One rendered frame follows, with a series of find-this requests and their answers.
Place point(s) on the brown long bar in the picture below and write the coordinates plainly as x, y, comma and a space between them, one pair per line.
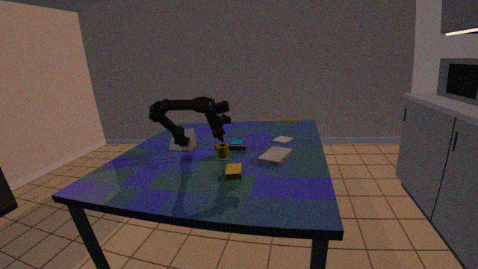
237, 147

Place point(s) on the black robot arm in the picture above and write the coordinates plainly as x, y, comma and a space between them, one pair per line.
201, 104

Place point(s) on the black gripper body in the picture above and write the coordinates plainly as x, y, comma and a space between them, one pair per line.
215, 125

